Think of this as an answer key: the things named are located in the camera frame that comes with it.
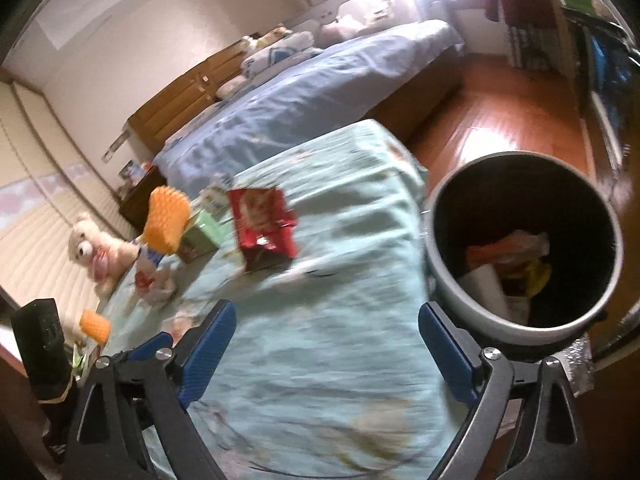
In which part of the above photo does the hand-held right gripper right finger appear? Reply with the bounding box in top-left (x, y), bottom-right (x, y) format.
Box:
top-left (417, 301), bottom-right (588, 480)

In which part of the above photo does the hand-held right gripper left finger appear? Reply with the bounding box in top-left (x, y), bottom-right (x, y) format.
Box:
top-left (62, 299), bottom-right (238, 480)

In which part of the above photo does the white tissue pack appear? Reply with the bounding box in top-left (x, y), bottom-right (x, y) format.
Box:
top-left (457, 265), bottom-right (506, 311)

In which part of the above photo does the red white paper bag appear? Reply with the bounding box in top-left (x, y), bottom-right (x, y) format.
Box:
top-left (132, 260), bottom-right (176, 306)

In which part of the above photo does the orange white food wrapper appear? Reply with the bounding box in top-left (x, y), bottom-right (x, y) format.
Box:
top-left (467, 230), bottom-right (551, 268)

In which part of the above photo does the yellow snack bag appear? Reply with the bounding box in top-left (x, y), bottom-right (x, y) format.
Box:
top-left (502, 257), bottom-right (553, 296)

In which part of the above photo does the green box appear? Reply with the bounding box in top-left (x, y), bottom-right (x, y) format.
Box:
top-left (179, 209), bottom-right (224, 263)

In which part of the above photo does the red cardboard box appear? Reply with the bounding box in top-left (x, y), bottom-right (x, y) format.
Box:
top-left (226, 186), bottom-right (299, 275)

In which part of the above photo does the large orange foam fruit net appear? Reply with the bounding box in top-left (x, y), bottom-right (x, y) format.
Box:
top-left (141, 186), bottom-right (192, 255)

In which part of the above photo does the white trash can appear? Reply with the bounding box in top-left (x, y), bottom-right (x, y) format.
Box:
top-left (424, 151), bottom-right (625, 348)

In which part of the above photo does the green clear packet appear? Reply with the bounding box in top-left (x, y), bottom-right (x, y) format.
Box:
top-left (71, 342), bottom-right (90, 376)

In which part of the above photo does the cream teddy bear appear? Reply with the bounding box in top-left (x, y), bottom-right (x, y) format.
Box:
top-left (67, 212), bottom-right (142, 300)

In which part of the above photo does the floral light green tablecloth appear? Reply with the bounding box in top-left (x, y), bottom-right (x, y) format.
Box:
top-left (92, 119), bottom-right (468, 480)

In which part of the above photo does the white sliding wardrobe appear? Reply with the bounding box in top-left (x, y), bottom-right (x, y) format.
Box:
top-left (0, 67), bottom-right (141, 341)

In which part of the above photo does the grey bubble wrap sheet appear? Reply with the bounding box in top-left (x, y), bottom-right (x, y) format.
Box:
top-left (557, 337), bottom-right (595, 398)

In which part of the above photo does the white blue carton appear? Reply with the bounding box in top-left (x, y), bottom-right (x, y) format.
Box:
top-left (200, 172), bottom-right (236, 221)

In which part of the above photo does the wooden nightstand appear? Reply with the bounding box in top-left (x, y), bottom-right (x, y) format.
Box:
top-left (117, 165), bottom-right (168, 233)

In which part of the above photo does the wooden headboard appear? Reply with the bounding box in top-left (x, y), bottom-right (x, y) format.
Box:
top-left (126, 35), bottom-right (261, 158)

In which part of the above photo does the white pillow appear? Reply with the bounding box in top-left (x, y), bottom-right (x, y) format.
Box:
top-left (215, 75), bottom-right (251, 101)

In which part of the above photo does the bed with blue sheet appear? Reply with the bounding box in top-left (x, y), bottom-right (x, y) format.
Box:
top-left (152, 19), bottom-right (466, 201)

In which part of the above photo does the blue white folded quilt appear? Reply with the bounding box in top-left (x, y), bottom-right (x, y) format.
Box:
top-left (241, 30), bottom-right (323, 81)

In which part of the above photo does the flat screen television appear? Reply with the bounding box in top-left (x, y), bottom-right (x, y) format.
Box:
top-left (582, 30), bottom-right (631, 171)

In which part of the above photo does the cream plush toy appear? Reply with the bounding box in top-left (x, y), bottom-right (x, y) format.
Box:
top-left (257, 26), bottom-right (293, 46)

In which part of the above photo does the small dresser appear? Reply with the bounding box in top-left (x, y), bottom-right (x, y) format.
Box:
top-left (422, 0), bottom-right (458, 23)

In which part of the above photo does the pink pillow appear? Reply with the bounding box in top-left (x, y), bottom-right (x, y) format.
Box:
top-left (320, 12), bottom-right (366, 46)

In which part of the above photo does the tall wooden cabinet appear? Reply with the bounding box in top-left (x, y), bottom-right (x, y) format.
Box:
top-left (542, 0), bottom-right (576, 76)

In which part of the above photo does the wall switch panel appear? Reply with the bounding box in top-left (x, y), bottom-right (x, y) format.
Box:
top-left (101, 127), bottom-right (133, 163)

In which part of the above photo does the grey bed guard rail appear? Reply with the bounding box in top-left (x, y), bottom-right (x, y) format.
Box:
top-left (287, 0), bottom-right (401, 31)

